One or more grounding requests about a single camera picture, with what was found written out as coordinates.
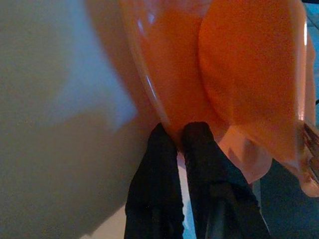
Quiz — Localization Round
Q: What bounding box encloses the orange plastic plate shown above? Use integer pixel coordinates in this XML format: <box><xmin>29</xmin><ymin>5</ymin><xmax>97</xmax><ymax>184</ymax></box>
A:
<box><xmin>119</xmin><ymin>0</ymin><xmax>274</xmax><ymax>186</ymax></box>

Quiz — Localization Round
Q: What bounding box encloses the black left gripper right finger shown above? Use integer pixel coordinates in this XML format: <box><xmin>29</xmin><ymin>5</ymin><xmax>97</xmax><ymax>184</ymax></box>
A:
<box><xmin>181</xmin><ymin>121</ymin><xmax>271</xmax><ymax>239</ymax></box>

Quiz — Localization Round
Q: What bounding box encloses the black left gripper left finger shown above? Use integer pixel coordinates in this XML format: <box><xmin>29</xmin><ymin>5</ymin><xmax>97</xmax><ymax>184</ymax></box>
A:
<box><xmin>124</xmin><ymin>123</ymin><xmax>185</xmax><ymax>239</ymax></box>

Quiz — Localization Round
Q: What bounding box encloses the orange plastic bowl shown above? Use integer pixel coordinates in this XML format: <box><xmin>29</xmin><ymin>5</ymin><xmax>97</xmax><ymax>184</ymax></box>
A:
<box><xmin>198</xmin><ymin>0</ymin><xmax>319</xmax><ymax>199</ymax></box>

